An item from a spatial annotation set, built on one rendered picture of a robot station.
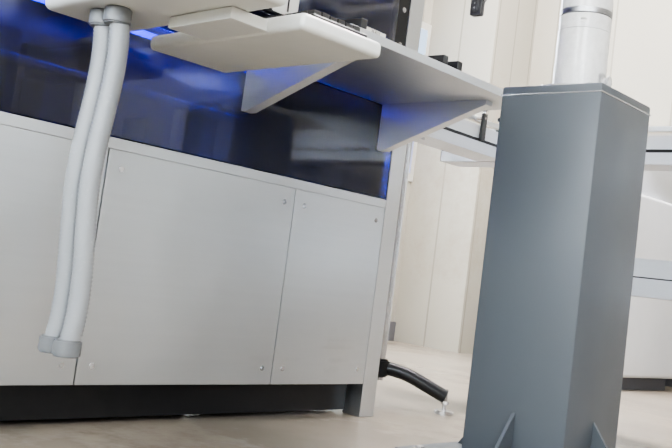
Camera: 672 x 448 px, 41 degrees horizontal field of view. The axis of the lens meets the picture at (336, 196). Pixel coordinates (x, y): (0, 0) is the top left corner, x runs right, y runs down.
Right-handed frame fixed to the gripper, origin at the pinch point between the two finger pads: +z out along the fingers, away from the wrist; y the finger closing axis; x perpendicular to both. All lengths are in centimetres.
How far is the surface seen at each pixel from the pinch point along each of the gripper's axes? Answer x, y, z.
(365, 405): -28, -9, 107
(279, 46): 13, 79, 33
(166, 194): -29, 67, 60
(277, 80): -18, 50, 31
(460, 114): -1.0, 0.3, 27.9
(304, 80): -9, 50, 31
